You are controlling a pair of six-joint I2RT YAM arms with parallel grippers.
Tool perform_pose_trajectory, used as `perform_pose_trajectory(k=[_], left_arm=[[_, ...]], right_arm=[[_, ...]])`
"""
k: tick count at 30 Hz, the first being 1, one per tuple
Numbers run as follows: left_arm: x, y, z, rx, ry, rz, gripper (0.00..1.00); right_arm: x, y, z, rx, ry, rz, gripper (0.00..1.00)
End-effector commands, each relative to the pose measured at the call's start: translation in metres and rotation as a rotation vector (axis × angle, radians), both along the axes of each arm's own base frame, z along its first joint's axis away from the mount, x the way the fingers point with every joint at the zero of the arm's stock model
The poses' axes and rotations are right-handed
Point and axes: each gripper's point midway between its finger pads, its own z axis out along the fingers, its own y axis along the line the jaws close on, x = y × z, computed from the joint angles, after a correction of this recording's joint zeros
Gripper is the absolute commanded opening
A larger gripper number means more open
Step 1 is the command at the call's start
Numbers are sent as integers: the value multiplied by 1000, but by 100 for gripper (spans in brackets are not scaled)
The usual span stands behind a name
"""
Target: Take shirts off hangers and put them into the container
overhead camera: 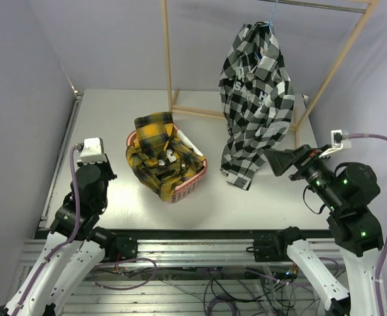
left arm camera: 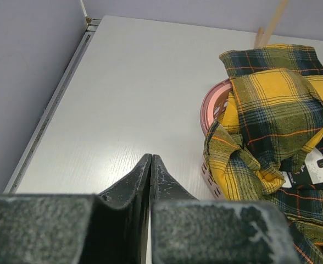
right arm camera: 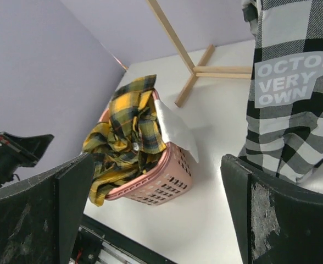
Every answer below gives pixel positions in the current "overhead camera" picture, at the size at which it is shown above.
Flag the metal hanging rod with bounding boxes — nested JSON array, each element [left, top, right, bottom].
[[260, 0, 367, 14]]

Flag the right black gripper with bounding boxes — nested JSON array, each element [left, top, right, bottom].
[[263, 142, 344, 211]]

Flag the aluminium rail base frame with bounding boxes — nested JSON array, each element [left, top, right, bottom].
[[14, 90, 365, 316]]

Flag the pink plastic laundry basket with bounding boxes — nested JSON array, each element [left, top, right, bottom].
[[126, 126, 208, 203]]

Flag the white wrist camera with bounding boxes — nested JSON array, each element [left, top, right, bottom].
[[319, 130, 351, 158], [76, 138, 107, 164]]

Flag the light blue wire hanger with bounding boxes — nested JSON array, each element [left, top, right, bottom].
[[253, 1, 281, 78]]

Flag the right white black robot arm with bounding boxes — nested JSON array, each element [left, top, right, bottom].
[[247, 145, 387, 315]]

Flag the yellow black plaid shirt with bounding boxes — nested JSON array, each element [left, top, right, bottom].
[[126, 112, 205, 201]]

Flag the loose cables under table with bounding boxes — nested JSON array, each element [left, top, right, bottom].
[[91, 256, 346, 316]]

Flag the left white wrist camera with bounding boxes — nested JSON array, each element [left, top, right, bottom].
[[76, 138, 107, 164]]

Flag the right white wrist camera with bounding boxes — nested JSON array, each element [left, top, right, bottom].
[[319, 130, 351, 158]]

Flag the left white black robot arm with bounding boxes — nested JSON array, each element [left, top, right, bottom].
[[0, 154, 138, 315]]

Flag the wooden clothes rack frame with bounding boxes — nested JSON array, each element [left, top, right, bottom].
[[161, 0, 379, 145]]

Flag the black white checkered shirt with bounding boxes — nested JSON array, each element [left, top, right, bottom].
[[219, 22, 295, 190]]

